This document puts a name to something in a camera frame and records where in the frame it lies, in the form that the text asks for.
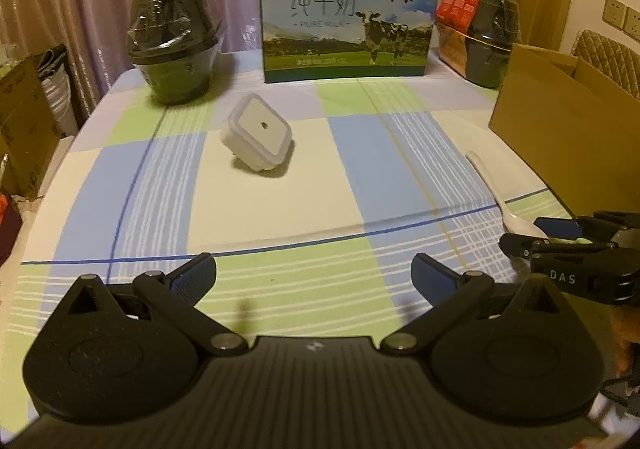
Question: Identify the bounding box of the cardboard box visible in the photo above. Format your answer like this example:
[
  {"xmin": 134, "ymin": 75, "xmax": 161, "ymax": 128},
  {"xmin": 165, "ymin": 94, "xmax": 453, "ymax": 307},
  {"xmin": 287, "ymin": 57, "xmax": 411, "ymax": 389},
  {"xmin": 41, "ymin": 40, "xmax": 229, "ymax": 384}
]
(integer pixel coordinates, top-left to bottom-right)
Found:
[{"xmin": 488, "ymin": 43, "xmax": 640, "ymax": 230}]

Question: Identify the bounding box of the white plastic spoon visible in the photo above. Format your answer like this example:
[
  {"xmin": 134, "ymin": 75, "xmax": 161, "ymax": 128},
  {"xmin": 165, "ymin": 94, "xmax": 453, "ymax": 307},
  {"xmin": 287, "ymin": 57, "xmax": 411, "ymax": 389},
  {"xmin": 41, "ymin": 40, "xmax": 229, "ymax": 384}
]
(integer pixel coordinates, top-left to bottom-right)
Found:
[{"xmin": 466, "ymin": 150, "xmax": 551, "ymax": 240}]

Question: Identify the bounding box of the quilted chair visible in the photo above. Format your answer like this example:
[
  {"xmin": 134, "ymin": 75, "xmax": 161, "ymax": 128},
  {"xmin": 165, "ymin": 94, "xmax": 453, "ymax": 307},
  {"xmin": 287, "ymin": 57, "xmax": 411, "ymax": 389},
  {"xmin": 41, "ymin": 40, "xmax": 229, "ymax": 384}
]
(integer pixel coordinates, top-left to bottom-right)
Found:
[{"xmin": 570, "ymin": 29, "xmax": 640, "ymax": 97}]

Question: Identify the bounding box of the brown cardboard carton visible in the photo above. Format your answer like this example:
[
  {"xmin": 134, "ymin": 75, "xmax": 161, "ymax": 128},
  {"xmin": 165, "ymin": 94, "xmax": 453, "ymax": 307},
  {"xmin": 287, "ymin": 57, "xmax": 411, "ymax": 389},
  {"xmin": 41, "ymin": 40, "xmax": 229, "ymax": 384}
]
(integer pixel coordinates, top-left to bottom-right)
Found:
[{"xmin": 0, "ymin": 56, "xmax": 66, "ymax": 194}]

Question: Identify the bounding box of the dark red box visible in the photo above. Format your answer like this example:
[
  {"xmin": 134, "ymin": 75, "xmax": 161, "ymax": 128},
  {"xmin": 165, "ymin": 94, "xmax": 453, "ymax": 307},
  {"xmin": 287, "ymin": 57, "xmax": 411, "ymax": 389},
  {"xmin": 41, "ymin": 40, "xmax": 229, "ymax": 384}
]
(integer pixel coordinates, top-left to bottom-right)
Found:
[{"xmin": 0, "ymin": 194, "xmax": 23, "ymax": 265}]

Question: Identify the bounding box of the stack of white bowls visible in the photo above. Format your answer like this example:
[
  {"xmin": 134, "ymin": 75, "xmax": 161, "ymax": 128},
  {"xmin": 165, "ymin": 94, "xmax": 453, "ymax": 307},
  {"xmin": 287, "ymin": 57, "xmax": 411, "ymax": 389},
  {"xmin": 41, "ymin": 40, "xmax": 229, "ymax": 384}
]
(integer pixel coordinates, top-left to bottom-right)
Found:
[{"xmin": 37, "ymin": 46, "xmax": 83, "ymax": 134}]

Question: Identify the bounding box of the person's right hand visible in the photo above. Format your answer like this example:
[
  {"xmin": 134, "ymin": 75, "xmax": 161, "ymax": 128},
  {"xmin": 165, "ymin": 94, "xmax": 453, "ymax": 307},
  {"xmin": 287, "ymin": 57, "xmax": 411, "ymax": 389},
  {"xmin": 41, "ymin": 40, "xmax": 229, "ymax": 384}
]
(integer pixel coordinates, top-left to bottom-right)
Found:
[{"xmin": 612, "ymin": 313, "xmax": 640, "ymax": 375}]

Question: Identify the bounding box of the black cable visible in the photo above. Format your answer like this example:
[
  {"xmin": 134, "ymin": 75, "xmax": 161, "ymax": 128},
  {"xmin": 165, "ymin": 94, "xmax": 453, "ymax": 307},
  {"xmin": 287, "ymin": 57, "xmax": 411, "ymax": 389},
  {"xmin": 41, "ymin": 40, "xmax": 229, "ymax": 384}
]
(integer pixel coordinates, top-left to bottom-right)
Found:
[{"xmin": 605, "ymin": 369, "xmax": 640, "ymax": 412}]

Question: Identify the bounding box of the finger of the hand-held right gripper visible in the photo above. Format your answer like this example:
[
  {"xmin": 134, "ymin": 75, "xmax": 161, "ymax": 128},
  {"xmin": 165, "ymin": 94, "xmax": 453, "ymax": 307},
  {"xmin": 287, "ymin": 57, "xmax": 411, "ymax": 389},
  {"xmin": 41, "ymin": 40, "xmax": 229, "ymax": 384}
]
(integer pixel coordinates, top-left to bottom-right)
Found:
[
  {"xmin": 534, "ymin": 211, "xmax": 632, "ymax": 244},
  {"xmin": 499, "ymin": 233, "xmax": 553, "ymax": 262}
]

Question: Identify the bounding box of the checked tablecloth desktop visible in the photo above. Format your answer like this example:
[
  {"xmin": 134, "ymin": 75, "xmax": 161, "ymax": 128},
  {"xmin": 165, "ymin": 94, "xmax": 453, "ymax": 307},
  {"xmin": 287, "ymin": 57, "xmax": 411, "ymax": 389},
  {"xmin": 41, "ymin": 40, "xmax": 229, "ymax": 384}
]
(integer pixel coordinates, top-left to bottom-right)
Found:
[{"xmin": 0, "ymin": 49, "xmax": 640, "ymax": 430}]

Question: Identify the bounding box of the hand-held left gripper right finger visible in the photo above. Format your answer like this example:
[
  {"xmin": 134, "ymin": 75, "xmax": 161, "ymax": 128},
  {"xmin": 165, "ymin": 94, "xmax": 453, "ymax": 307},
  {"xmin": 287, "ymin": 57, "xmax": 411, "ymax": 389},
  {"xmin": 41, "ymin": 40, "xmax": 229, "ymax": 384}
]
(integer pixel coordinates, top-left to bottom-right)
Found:
[{"xmin": 380, "ymin": 253, "xmax": 571, "ymax": 357}]

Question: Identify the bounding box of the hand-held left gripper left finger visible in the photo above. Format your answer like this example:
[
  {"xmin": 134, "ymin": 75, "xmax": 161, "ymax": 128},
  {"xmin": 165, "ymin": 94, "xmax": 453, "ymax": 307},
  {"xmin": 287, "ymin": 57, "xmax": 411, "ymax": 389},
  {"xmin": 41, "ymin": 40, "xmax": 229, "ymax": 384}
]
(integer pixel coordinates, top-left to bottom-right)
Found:
[{"xmin": 67, "ymin": 253, "xmax": 248, "ymax": 357}]

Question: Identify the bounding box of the wrapped black bowl stack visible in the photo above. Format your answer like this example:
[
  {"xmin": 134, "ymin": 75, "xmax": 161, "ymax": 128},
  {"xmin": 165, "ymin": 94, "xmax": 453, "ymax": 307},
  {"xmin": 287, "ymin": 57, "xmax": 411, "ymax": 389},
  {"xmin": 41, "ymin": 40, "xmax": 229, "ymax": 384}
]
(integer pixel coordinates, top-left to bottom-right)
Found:
[{"xmin": 125, "ymin": 0, "xmax": 223, "ymax": 104}]

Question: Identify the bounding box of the blue milk carton box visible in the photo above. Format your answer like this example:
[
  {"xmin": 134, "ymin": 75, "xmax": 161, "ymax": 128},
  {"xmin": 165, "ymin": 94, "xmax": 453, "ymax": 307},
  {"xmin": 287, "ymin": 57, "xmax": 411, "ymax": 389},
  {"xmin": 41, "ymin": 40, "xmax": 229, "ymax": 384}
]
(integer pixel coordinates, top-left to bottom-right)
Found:
[{"xmin": 257, "ymin": 0, "xmax": 444, "ymax": 84}]

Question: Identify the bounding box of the white square night light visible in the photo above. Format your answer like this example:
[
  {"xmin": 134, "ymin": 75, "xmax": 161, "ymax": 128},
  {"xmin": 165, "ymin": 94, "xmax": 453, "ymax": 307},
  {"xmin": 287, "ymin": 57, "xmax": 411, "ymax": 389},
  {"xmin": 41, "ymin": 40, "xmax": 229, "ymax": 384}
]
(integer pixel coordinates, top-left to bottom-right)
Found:
[{"xmin": 220, "ymin": 93, "xmax": 294, "ymax": 174}]

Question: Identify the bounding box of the red packaged box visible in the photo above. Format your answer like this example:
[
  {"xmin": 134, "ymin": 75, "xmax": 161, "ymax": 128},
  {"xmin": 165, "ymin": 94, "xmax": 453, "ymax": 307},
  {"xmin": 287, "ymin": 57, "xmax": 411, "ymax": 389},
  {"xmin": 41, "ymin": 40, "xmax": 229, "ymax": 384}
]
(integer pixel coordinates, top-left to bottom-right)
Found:
[{"xmin": 434, "ymin": 0, "xmax": 483, "ymax": 70}]

